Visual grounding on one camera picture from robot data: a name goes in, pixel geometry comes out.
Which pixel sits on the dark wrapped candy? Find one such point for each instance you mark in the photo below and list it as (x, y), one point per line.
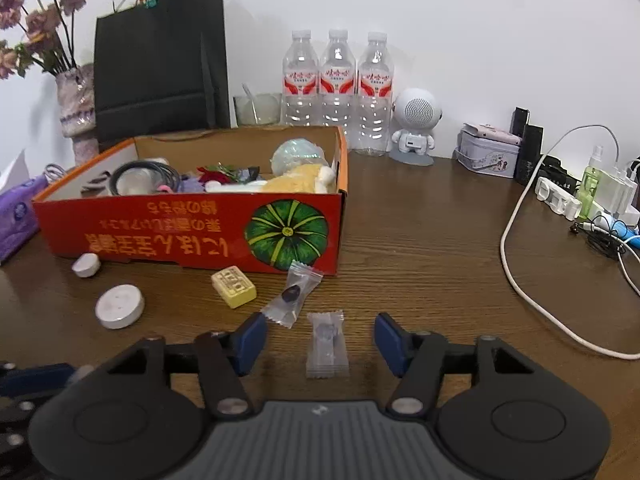
(292, 294)

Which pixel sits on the dried pink flowers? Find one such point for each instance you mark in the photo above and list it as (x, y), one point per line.
(42, 25)

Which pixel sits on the green iridescent ball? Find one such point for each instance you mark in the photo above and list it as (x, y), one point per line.
(295, 156)

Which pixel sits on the tall black box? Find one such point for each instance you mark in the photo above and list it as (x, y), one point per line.
(530, 155)

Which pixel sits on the mottled purple ceramic vase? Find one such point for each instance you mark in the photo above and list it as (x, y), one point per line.
(75, 105)

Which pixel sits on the purple tissue pack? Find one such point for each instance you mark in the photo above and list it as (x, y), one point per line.
(20, 220)

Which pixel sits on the small white case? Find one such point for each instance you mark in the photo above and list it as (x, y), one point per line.
(85, 264)

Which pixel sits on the white charger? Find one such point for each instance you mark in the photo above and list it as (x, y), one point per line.
(616, 190)

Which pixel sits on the red cardboard box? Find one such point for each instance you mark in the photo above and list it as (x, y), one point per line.
(150, 230)

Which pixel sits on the printed tin box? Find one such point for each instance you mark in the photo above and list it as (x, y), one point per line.
(487, 157)

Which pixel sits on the yellow plush toy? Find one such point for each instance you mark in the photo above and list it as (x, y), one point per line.
(300, 181)

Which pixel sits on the red and green decoration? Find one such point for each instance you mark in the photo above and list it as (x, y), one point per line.
(215, 172)

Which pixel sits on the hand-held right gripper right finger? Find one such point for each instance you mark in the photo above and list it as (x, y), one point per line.
(391, 342)

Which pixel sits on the small black box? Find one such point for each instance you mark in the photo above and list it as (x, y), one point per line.
(521, 120)

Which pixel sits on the white power strip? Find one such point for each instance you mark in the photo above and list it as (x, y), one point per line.
(557, 197)

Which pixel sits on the crumpled white tissue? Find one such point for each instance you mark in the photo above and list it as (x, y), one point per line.
(235, 186)

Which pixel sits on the white round puck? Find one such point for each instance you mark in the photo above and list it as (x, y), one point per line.
(119, 306)

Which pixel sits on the small yellow box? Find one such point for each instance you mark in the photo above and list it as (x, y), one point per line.
(233, 287)

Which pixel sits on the green spray bottle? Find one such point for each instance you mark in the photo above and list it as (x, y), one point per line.
(589, 187)

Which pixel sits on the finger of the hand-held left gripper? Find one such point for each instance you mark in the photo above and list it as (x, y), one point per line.
(12, 440)
(35, 379)

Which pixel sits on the clear candy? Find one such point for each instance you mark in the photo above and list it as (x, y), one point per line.
(326, 347)

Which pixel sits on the clear water bottle red label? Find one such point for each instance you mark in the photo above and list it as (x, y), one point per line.
(374, 85)
(338, 82)
(301, 82)

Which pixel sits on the glass cup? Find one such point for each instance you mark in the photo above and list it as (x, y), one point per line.
(257, 110)

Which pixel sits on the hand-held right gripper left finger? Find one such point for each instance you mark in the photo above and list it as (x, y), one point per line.
(249, 342)

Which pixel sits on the black paper bag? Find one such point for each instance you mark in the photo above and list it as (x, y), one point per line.
(160, 70)

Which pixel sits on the white robot speaker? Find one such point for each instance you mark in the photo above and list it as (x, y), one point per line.
(417, 112)

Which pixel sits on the white folded paper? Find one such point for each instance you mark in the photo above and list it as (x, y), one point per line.
(12, 170)

